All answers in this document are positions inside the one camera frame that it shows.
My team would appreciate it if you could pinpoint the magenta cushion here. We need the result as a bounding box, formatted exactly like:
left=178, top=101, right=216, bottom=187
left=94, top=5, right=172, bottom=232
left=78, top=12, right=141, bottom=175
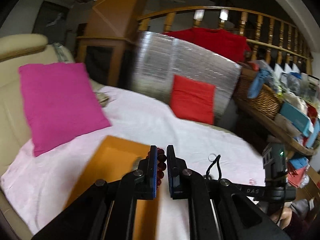
left=18, top=62, right=111, bottom=157

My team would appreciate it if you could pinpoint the wooden stair railing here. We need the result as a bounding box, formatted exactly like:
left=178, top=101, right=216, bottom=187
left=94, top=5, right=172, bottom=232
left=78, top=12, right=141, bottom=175
left=137, top=6, right=313, bottom=74

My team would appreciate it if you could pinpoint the beige leather armchair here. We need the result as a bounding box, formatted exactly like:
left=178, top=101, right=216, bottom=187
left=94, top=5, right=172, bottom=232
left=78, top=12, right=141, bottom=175
left=1, top=34, right=100, bottom=239

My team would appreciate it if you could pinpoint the silver foil insulation panel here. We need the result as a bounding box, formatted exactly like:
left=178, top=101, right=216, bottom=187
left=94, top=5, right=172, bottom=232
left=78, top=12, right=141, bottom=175
left=129, top=31, right=241, bottom=123

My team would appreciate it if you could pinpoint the right hand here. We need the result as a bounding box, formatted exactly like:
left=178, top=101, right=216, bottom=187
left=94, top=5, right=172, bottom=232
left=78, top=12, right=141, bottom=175
left=270, top=207, right=293, bottom=229

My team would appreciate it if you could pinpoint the wooden cabinet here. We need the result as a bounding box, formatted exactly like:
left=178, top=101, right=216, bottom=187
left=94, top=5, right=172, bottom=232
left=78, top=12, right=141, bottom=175
left=76, top=0, right=148, bottom=86

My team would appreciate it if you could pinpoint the red cushion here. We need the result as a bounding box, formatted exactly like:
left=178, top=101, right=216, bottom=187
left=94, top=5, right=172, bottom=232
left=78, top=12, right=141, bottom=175
left=169, top=75, right=215, bottom=125

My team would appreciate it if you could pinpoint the red bead bracelet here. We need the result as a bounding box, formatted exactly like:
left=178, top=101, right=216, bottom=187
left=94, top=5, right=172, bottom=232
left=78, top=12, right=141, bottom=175
left=146, top=147, right=167, bottom=188

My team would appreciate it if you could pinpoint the wooden shelf table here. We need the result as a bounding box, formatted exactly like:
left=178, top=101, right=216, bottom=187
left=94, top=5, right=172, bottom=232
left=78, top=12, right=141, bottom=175
left=233, top=98, right=317, bottom=157

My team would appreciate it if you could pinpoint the orange cardboard tray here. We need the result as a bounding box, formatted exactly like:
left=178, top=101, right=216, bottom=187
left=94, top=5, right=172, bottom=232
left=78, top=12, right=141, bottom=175
left=64, top=135, right=160, bottom=239

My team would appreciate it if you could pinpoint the red garment on railing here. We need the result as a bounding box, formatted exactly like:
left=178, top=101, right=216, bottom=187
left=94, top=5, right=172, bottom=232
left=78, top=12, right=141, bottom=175
left=164, top=28, right=251, bottom=62

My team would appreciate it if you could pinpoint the wicker basket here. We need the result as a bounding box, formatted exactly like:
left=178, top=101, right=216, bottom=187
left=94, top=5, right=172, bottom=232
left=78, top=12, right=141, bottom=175
left=234, top=75, right=283, bottom=120

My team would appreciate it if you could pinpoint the blue cloth in basket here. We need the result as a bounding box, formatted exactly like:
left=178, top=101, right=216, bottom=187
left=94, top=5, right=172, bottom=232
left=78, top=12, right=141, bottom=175
left=247, top=69, right=271, bottom=99

